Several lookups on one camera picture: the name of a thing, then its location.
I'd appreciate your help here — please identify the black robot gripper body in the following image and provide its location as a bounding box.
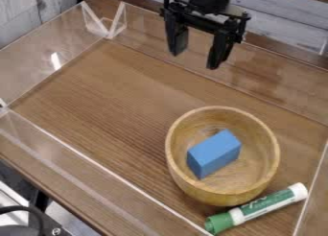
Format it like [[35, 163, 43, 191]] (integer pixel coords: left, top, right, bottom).
[[159, 0, 252, 36]]

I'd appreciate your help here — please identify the clear acrylic tray wall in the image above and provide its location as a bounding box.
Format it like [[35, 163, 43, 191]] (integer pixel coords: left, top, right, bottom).
[[0, 1, 328, 236]]

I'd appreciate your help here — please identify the blue rectangular block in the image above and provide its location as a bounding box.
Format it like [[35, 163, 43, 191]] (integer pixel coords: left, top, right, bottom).
[[187, 130, 243, 179]]

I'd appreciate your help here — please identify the green white marker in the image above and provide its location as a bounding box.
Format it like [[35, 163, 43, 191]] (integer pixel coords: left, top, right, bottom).
[[206, 182, 310, 235]]

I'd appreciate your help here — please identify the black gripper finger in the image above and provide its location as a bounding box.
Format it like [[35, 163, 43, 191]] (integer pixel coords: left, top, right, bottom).
[[164, 12, 188, 56], [207, 31, 235, 70]]

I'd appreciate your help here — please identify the black cable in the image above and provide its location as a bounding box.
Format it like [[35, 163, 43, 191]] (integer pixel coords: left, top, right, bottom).
[[0, 205, 47, 236]]

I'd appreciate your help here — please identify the brown wooden bowl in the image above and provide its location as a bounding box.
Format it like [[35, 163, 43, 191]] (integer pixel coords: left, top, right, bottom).
[[166, 106, 280, 206]]

